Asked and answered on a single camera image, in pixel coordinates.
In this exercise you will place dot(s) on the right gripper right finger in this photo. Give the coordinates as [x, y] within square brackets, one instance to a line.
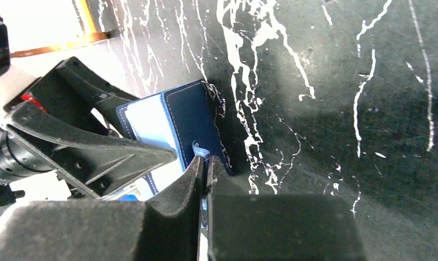
[276, 227]

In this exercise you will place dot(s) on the blue leather card holder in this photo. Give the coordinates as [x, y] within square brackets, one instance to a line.
[175, 133]

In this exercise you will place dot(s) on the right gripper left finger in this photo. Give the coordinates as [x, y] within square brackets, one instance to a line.
[71, 230]

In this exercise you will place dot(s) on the orange wooden rack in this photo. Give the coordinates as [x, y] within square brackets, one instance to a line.
[41, 27]

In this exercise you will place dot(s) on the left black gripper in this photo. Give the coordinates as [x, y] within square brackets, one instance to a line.
[55, 131]

